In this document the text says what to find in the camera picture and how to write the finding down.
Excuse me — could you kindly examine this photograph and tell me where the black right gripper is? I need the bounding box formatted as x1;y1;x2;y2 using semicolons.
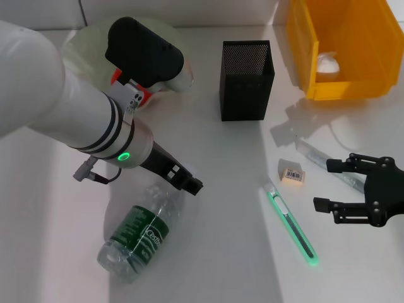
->
312;152;404;229

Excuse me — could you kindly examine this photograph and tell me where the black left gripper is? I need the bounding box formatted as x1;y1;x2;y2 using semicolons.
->
140;142;205;197

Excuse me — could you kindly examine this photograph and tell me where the silver metal ruler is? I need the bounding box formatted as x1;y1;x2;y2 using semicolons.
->
295;135;367;194

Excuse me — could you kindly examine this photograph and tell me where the beige eraser with barcode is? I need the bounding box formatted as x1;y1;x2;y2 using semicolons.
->
279;167;307;184

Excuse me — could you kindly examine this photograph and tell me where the green utility knife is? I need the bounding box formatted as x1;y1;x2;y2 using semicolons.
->
261;181;319;268

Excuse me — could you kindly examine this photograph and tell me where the clear water bottle green label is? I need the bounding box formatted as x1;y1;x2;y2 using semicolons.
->
96;181;186;283

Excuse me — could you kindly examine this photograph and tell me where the white paper ball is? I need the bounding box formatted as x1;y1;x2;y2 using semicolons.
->
316;51;341;80

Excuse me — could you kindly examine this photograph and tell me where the red-orange round fruit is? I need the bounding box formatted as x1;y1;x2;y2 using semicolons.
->
110;69;153;109

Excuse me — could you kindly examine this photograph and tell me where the black mesh pen holder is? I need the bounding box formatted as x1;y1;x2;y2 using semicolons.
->
219;40;276;122

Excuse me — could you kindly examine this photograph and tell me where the pale green wavy fruit plate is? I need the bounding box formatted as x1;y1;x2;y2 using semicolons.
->
61;17;194;93

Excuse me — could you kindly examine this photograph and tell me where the yellow plastic bin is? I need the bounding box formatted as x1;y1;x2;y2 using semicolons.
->
286;0;404;101

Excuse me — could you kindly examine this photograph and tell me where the left gripper connector cable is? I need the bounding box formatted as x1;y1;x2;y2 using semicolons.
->
73;158;122;184

